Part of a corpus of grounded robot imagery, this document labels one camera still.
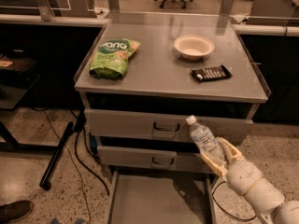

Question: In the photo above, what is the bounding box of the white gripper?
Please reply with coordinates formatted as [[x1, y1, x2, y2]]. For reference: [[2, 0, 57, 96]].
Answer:
[[201, 137, 263, 196]]

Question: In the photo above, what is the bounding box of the clear plastic water bottle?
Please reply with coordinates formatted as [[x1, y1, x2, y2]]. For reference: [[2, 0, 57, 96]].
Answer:
[[186, 115, 225, 166]]

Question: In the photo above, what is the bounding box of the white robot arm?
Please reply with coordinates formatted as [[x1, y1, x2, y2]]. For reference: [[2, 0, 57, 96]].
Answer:
[[199, 137, 299, 224]]

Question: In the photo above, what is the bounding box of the middle grey drawer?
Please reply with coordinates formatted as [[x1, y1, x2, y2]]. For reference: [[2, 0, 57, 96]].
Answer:
[[97, 146, 213, 174]]

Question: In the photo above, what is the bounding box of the grey drawer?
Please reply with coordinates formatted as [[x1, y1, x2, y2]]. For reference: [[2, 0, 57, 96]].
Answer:
[[84, 109, 253, 144], [105, 169, 217, 224], [97, 146, 213, 174]]

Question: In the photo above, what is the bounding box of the bottom grey drawer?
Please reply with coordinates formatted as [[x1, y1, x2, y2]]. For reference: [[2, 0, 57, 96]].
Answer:
[[105, 169, 217, 224]]

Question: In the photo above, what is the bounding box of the top grey drawer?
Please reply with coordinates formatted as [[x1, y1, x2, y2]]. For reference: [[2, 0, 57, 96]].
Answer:
[[84, 109, 253, 144]]

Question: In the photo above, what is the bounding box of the white paper bowl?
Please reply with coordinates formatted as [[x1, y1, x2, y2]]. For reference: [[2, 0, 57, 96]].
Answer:
[[174, 35, 215, 61]]

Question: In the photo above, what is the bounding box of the grey metal cabinet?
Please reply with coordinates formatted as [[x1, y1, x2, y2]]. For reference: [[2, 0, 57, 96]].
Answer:
[[74, 11, 272, 185]]

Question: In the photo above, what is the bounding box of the green chip bag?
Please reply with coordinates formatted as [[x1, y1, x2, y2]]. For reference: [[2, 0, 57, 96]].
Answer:
[[90, 38, 140, 79]]

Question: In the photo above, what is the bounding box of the black table leg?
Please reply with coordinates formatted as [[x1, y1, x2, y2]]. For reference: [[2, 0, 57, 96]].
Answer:
[[39, 122, 74, 190]]

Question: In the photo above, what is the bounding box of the dark side table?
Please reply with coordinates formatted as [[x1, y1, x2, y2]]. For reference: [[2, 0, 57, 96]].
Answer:
[[0, 49, 39, 152]]

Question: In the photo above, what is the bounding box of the black floor cable loop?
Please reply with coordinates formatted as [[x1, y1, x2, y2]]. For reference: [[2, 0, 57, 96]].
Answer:
[[211, 179, 258, 222]]

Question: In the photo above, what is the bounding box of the black cable left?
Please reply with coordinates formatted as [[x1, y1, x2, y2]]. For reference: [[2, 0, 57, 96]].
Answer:
[[73, 109, 111, 197]]

